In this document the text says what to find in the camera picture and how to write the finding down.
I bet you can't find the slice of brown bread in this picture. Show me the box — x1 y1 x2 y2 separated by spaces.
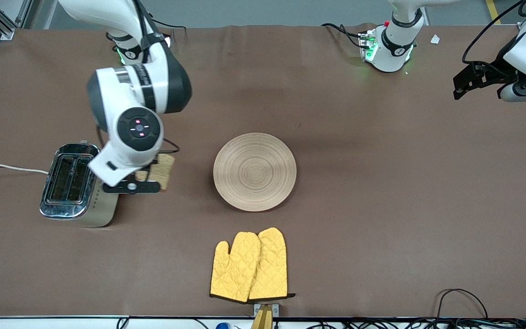
135 154 176 191

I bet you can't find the round light wooden plate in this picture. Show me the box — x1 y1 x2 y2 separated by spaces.
213 133 297 212

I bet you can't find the left arm base control board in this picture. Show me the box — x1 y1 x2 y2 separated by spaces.
359 30 379 62

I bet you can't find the chrome and beige toaster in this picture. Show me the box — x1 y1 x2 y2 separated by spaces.
39 143 120 228

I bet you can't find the yellow floor tape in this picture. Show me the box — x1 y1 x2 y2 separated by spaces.
486 0 502 25

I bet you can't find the brown table cover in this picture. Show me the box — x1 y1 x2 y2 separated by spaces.
0 23 526 319

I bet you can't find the yellow quilted oven mitt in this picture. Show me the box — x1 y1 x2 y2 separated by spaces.
248 227 296 302
210 232 262 303

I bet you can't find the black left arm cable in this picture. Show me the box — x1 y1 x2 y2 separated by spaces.
462 0 526 78

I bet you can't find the white toaster power cord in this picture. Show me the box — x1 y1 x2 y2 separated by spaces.
0 164 50 175

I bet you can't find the black left base cable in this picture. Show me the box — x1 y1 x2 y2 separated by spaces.
321 23 365 48

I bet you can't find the black base cable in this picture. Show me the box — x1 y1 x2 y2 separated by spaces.
321 23 365 48
151 18 187 31

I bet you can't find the black right base cable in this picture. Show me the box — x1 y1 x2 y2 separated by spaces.
151 18 187 31

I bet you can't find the black cable loop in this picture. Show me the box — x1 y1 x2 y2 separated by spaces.
434 288 489 320

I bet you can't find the small metal bracket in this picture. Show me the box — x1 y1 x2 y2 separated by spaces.
254 303 279 318

